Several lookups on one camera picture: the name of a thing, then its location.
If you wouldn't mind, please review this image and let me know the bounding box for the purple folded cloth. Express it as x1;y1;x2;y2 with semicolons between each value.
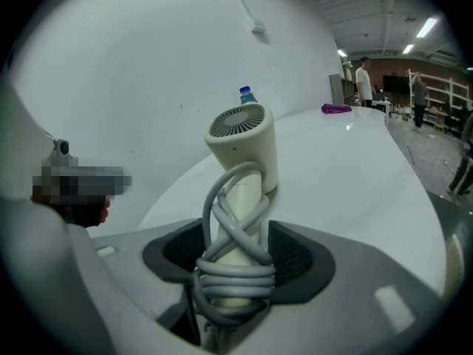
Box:
320;103;353;115

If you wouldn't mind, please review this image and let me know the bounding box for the white desk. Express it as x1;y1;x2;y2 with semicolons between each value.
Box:
369;100;392;125

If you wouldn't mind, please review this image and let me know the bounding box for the cream hair dryer with cable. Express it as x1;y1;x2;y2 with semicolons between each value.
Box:
190;101;278;355

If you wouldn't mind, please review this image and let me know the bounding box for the blue cap plastic bottle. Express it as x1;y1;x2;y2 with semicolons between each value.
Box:
238;86;259;106

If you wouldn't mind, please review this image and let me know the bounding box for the white kidney-shaped table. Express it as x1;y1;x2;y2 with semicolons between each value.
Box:
138;105;448;299

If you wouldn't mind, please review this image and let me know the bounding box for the grey metal cabinet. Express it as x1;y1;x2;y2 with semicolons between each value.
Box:
328;72;347;105

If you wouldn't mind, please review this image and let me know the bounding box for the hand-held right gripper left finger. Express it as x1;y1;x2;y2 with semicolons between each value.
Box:
0;196;208;355

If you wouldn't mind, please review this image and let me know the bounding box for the white shelf unit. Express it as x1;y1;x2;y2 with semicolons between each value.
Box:
408;68;473;125

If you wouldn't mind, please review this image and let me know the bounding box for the dark green round rug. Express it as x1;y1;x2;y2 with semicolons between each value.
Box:
426;189;472;243

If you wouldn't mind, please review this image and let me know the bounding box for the person's head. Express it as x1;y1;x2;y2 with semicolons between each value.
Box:
31;157;133;229

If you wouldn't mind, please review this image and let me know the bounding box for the black monitor screen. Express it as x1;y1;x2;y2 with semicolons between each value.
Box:
382;75;411;95

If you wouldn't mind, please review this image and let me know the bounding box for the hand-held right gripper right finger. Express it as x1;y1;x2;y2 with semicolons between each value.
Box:
221;220;450;355

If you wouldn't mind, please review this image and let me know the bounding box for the grey head-mounted camera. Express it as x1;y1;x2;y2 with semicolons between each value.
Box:
53;138;72;158

